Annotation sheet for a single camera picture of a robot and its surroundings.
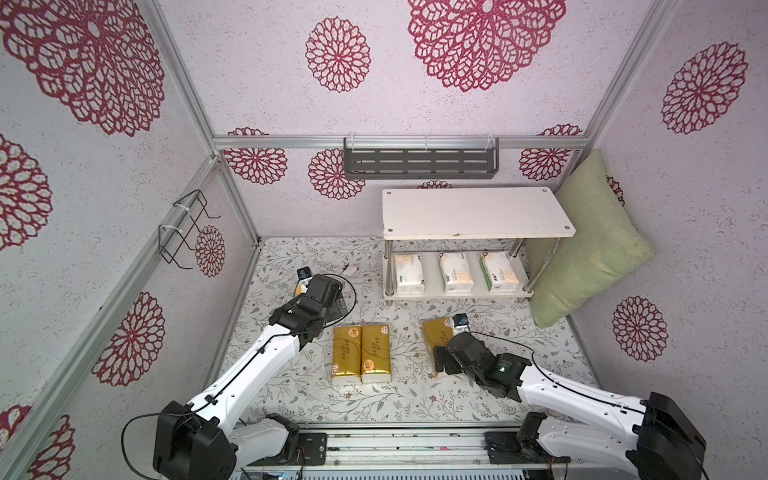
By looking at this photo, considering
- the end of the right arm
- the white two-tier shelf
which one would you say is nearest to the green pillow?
the white two-tier shelf

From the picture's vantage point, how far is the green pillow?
2.36ft

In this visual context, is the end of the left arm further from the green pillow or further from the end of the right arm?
the green pillow

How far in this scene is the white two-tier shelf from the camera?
2.55ft

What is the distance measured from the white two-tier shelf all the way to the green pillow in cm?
4
